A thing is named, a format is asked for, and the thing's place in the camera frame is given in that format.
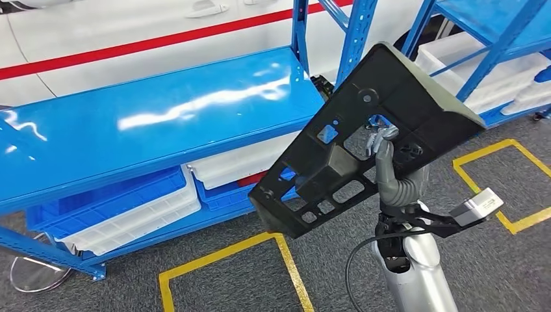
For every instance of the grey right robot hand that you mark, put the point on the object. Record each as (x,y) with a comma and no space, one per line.
(384,168)

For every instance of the black plastic plate frame part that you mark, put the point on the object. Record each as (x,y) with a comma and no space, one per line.
(409,86)

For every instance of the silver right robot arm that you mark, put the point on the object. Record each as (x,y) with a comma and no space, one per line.
(417,275)

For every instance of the blue metal shelf rack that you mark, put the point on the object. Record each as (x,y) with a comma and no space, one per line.
(129,129)
(495,17)

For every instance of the black ribbed object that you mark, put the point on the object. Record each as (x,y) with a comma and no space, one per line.
(322,86)

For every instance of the small red item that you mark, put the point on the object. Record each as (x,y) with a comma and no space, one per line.
(252,179)

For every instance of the white plastic bin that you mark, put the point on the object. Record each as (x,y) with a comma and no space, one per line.
(529,101)
(486,82)

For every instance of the white plastic tray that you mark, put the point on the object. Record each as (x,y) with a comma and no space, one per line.
(241,163)
(129,228)

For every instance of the white car with red stripe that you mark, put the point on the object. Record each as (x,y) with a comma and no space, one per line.
(107,30)

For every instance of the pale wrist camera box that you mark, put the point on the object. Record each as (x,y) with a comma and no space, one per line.
(478,206)

